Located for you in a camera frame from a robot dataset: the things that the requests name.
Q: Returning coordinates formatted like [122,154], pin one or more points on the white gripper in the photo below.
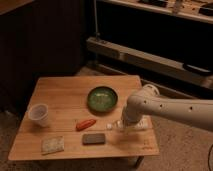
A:
[129,121]

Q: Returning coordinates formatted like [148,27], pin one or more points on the clear plastic bottle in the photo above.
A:
[119,125]

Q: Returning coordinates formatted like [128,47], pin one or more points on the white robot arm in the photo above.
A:
[147,101]

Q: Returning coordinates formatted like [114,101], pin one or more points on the green ceramic bowl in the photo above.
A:
[102,99]

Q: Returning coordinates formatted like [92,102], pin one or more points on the dark grey sponge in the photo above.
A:
[98,138]

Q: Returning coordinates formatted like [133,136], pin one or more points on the orange carrot toy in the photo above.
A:
[85,124]

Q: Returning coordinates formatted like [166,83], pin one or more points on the wooden folding table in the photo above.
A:
[66,100]

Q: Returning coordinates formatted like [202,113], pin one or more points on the dark shelf unit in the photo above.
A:
[170,37]

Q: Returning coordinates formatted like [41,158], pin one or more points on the beige rectangular sponge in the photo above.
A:
[52,145]

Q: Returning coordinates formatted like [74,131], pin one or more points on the clear plastic cup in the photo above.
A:
[38,114]

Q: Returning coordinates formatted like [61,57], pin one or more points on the dark wooden cabinet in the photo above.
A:
[42,38]

